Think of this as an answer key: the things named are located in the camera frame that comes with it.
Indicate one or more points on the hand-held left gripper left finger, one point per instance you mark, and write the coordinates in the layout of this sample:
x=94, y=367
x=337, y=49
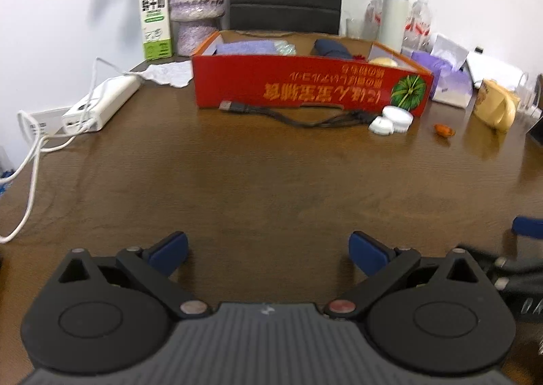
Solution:
x=169, y=251

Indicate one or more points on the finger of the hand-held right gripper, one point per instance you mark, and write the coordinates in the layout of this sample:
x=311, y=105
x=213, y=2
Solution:
x=517, y=270
x=527, y=227

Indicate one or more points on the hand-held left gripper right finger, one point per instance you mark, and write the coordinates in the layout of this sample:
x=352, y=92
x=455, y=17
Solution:
x=367, y=251

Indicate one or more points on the red cardboard box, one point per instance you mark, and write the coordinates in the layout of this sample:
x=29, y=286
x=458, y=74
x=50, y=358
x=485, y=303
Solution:
x=237, y=84

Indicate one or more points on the navy blue pouch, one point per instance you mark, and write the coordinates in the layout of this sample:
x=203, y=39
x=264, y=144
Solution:
x=335, y=48

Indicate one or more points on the purple knitted pouch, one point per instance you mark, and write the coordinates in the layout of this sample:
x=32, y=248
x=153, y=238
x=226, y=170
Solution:
x=246, y=48

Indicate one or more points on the brown wooden desktop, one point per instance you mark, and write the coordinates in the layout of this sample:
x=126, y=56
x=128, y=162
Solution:
x=271, y=181

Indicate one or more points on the yellow mug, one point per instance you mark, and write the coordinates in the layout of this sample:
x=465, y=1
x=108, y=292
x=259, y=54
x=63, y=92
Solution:
x=496, y=107

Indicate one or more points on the small white scalloped cap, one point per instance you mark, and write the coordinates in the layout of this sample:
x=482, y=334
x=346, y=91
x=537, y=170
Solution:
x=381, y=126

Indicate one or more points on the small orange object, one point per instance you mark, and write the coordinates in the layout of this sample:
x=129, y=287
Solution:
x=444, y=130

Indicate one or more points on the thick round white cap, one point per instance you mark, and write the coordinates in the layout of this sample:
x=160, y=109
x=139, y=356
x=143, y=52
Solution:
x=397, y=118

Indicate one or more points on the purple tissue pack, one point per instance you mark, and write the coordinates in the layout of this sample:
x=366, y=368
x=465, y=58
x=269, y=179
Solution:
x=449, y=84

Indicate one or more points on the white power strip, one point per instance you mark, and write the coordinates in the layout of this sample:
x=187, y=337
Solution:
x=102, y=103

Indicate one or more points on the crumpled white paper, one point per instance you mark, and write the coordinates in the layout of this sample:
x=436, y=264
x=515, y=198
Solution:
x=169, y=73

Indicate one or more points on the pale yellow round item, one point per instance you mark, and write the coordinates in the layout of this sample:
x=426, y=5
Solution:
x=384, y=62

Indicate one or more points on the clear round plastic item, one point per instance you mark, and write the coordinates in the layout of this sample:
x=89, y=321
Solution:
x=284, y=47

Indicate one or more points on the clear drinking glass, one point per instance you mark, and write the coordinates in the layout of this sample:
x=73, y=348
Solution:
x=353, y=29

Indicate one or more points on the clear water bottle red label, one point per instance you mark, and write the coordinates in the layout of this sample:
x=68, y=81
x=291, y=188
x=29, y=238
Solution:
x=418, y=24
x=372, y=16

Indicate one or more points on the green and white milk carton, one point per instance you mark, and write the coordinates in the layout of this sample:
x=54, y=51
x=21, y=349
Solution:
x=157, y=16

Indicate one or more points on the white thermos bottle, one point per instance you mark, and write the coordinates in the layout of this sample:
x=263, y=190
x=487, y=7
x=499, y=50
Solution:
x=394, y=14

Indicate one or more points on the purple ceramic vase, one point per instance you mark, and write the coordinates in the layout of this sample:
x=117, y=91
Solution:
x=197, y=7

